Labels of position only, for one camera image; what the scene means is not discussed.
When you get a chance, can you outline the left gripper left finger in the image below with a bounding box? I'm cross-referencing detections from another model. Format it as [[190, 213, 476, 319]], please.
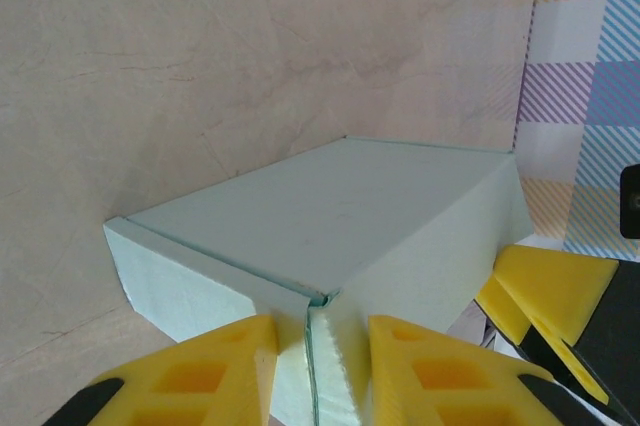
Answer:
[[49, 313, 279, 426]]

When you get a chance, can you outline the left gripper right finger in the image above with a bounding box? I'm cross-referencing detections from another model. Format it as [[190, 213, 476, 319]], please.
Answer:
[[367, 314, 621, 426]]

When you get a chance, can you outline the light teal paper box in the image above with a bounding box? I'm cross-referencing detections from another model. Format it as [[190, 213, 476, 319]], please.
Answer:
[[102, 135, 534, 426]]

